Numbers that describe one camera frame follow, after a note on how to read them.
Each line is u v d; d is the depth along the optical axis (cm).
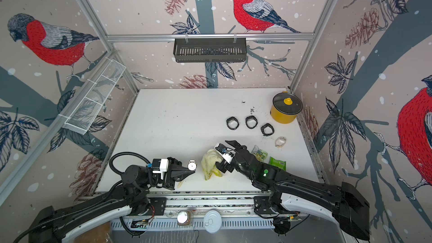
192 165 56
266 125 98
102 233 65
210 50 106
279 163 85
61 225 45
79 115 78
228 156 65
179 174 55
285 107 95
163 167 50
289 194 53
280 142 95
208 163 71
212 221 66
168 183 54
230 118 100
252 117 101
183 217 63
